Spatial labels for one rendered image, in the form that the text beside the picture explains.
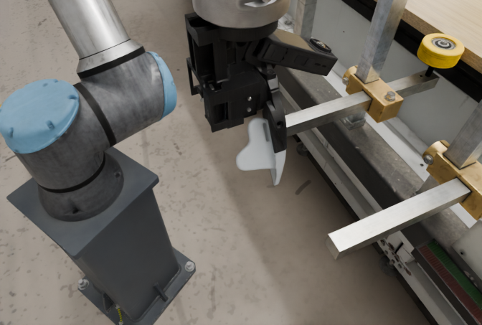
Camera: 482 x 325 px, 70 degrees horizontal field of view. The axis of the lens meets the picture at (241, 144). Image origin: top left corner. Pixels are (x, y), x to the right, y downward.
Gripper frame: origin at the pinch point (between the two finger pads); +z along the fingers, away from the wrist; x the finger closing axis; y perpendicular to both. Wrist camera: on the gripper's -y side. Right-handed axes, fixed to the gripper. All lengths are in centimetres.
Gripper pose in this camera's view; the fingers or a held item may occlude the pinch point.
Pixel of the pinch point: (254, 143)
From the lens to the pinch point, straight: 48.0
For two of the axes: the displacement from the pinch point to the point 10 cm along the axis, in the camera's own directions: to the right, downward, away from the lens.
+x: 4.2, 6.8, -6.0
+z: 0.0, 6.6, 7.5
